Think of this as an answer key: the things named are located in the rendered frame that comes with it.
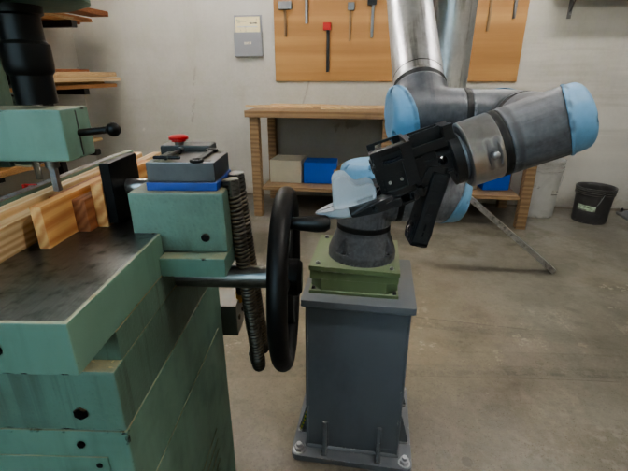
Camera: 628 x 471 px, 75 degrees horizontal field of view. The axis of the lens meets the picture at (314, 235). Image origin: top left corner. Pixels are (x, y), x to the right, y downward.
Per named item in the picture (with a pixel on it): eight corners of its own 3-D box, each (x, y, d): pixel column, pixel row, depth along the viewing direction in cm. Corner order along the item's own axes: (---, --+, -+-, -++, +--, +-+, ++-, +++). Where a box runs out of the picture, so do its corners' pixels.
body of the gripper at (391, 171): (361, 147, 60) (442, 118, 59) (378, 200, 63) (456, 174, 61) (365, 156, 53) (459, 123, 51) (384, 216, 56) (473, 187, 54)
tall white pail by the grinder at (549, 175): (561, 220, 337) (574, 163, 319) (521, 218, 341) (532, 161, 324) (548, 208, 364) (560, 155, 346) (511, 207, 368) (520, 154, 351)
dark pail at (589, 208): (617, 227, 321) (626, 192, 311) (577, 224, 325) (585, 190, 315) (598, 215, 348) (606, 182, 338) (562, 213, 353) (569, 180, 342)
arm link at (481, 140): (487, 168, 62) (514, 185, 53) (454, 179, 62) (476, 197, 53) (474, 109, 59) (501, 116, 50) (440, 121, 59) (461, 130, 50)
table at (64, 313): (176, 380, 39) (167, 327, 37) (-134, 374, 40) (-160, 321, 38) (264, 199, 96) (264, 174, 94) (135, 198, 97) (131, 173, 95)
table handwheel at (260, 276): (307, 270, 87) (300, 406, 65) (212, 269, 87) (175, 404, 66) (304, 149, 67) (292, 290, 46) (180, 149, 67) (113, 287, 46)
